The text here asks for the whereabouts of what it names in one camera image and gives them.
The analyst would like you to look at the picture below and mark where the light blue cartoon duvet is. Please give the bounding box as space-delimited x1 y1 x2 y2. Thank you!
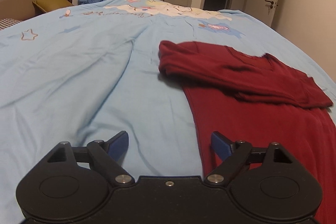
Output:
1 0 335 223

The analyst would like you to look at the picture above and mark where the dark red knit garment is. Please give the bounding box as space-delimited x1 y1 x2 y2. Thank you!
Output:
159 40 335 223

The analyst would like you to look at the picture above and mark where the black door handle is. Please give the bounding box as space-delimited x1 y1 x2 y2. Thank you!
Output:
265 0 278 9

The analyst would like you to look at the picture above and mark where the olive green cushion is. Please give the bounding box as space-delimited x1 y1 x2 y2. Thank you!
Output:
32 0 73 14

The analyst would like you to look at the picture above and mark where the black white checkered pillow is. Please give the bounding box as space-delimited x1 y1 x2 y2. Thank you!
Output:
0 18 22 30

